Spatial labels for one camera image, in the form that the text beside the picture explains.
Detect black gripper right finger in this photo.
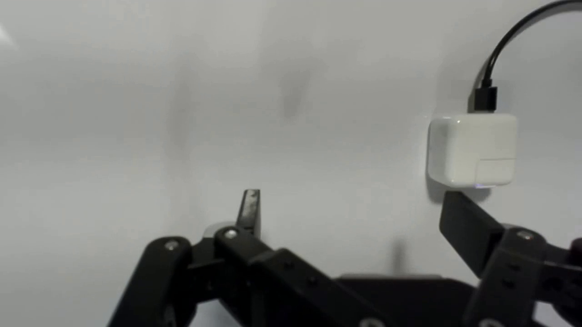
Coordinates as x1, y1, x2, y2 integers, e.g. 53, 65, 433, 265
441, 190, 582, 327

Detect white board mat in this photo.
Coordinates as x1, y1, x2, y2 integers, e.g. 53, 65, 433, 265
0, 0, 582, 327

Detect white power adapter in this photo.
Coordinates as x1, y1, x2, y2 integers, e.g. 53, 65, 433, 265
428, 114, 519, 188

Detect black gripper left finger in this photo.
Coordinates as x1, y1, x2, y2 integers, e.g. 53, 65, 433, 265
108, 188, 390, 327

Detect black charging cable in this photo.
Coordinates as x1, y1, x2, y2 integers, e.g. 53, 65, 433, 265
466, 0, 582, 114

